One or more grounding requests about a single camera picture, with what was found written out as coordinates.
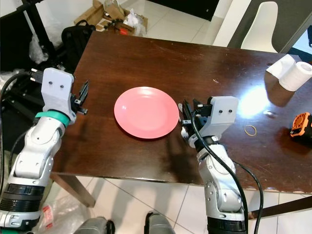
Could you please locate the pink round plate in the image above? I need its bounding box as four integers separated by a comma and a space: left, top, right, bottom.
114, 87, 179, 139

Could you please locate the yellow rubber band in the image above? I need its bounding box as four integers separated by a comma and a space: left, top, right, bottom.
245, 125, 258, 137

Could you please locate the dark brown wooden table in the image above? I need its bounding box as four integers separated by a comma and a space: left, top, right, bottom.
50, 31, 312, 219

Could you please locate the clear plastic bag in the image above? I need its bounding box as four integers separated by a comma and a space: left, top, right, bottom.
29, 33, 50, 64

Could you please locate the open cardboard box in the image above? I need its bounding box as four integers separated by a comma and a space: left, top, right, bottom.
74, 0, 148, 38

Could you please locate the crumpled clear plastic wrap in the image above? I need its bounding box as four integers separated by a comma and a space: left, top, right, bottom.
0, 71, 25, 89

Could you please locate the white plastic bag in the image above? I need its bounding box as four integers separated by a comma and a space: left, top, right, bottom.
123, 8, 143, 31

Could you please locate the black metal stand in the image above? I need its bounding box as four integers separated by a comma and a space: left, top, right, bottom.
0, 0, 64, 127

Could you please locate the black cabinet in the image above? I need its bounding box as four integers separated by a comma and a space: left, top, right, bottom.
146, 0, 221, 21

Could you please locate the white paper towel roll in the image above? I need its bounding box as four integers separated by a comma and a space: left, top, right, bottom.
265, 54, 312, 92

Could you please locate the orange black tape measure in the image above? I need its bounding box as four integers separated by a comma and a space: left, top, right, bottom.
290, 112, 312, 139

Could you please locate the grey robot right leg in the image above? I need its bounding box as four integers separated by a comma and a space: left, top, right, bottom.
145, 211, 182, 234

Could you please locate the clear bag with red print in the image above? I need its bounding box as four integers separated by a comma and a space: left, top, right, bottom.
38, 194, 79, 231

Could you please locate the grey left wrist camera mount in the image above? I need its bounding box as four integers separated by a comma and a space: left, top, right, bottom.
40, 68, 76, 117

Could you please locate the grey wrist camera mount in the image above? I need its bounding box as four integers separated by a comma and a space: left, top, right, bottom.
40, 68, 76, 117
204, 97, 240, 138

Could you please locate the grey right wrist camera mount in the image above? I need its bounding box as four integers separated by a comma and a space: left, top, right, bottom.
204, 97, 240, 138

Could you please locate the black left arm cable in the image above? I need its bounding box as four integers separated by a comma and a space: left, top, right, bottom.
0, 68, 43, 147

